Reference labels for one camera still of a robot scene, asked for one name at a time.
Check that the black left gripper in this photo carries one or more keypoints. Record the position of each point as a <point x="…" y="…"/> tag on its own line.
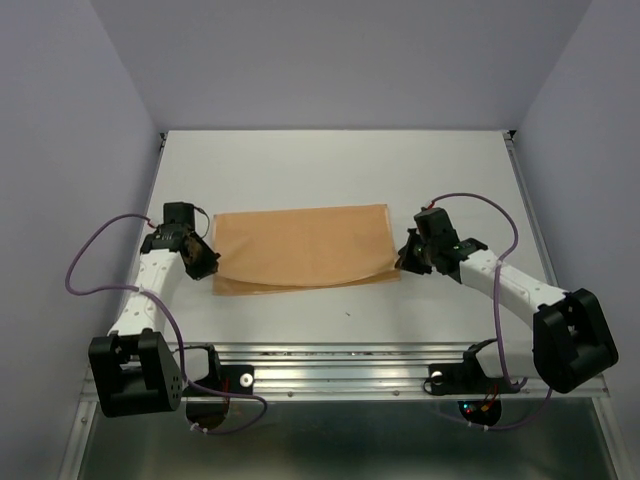
<point x="208" y="266"/>

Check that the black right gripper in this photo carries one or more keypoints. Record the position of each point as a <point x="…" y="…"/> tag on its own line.
<point x="405" y="261"/>

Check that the peach cloth napkin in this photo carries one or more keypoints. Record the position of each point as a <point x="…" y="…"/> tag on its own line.
<point x="303" y="249"/>

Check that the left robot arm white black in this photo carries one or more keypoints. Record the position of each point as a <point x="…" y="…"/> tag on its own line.
<point x="133" y="367"/>

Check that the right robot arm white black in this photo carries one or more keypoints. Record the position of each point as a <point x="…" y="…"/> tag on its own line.
<point x="571" y="341"/>

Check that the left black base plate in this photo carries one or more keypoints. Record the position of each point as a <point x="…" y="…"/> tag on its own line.
<point x="235" y="378"/>

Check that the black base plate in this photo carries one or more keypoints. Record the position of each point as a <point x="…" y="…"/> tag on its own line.
<point x="235" y="378"/>
<point x="462" y="379"/>

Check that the aluminium rail frame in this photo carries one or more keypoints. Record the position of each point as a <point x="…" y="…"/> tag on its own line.
<point x="342" y="369"/>

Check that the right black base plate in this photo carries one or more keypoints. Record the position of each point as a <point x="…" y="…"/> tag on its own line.
<point x="462" y="379"/>

